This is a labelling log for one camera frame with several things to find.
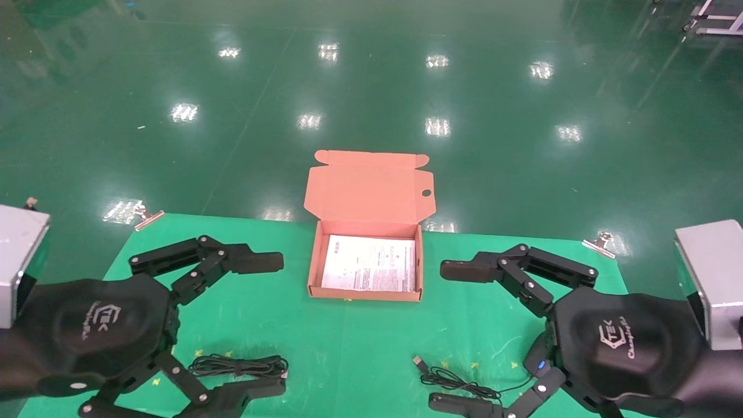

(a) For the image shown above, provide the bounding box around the open orange cardboard box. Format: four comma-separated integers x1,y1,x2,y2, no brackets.
304,150,436,302

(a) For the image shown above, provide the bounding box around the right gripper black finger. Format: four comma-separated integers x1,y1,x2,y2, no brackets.
439,243,599,319
428,370,611,418

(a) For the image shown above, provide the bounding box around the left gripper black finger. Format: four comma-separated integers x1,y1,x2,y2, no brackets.
128,235,284,306

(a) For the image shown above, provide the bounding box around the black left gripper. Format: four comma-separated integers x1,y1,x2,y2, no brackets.
0,275,288,418

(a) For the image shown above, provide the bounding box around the white wheeled cart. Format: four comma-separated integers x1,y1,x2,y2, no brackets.
684,0,743,37

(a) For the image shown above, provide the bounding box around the green table mat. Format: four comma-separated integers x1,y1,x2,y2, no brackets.
17,213,657,418

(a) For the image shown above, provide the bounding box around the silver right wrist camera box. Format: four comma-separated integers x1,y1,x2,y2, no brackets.
675,219,743,351

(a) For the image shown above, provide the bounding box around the black wired computer mouse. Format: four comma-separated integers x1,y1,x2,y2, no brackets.
413,355,536,402

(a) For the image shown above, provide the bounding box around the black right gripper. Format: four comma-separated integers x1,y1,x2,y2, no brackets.
524,287,712,408

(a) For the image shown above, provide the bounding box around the white printed paper sheet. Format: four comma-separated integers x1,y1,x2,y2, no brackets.
321,234,417,293

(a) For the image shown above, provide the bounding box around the black data cable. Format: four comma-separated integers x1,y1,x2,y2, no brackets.
189,354,289,381

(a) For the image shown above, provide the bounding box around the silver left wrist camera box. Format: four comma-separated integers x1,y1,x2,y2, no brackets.
0,204,51,329

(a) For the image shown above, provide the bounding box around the metal binder clip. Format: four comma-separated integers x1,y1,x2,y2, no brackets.
582,231,616,260
134,203,165,232

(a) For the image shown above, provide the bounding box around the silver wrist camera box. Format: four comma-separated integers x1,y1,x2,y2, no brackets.
0,204,51,329
675,219,743,351

